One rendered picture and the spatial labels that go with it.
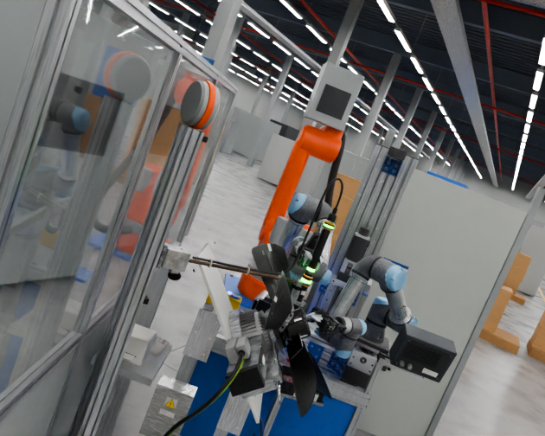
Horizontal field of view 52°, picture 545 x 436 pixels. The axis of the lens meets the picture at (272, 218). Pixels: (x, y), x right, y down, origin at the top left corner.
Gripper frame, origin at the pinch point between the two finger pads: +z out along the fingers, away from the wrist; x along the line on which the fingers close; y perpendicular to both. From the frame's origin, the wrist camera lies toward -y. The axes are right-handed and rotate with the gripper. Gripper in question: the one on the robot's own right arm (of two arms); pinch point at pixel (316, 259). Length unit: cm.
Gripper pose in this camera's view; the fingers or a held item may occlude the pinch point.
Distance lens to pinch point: 231.5
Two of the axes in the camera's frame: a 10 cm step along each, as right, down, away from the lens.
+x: -9.2, -3.3, -1.9
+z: 1.3, 1.9, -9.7
